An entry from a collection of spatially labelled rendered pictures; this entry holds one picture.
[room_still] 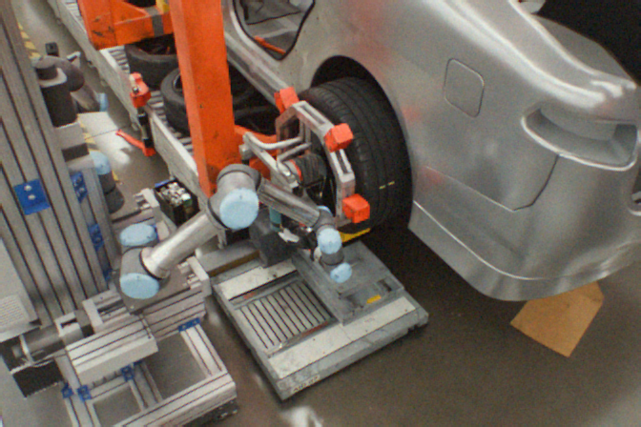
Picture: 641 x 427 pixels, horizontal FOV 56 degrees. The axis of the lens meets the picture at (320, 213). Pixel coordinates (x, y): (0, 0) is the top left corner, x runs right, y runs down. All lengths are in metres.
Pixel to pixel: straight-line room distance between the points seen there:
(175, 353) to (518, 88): 1.81
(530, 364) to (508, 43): 1.72
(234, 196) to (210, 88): 0.96
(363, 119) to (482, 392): 1.36
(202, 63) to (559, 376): 2.12
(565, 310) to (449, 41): 1.81
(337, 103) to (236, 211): 0.81
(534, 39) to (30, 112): 1.44
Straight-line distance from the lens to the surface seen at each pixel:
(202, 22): 2.54
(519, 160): 1.90
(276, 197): 2.00
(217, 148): 2.83
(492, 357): 3.08
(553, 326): 3.29
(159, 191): 3.11
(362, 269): 3.04
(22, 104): 1.93
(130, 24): 4.60
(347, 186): 2.38
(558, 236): 2.01
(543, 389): 3.05
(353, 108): 2.43
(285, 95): 2.63
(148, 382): 2.74
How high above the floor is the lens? 2.41
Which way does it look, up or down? 41 degrees down
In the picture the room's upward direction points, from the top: straight up
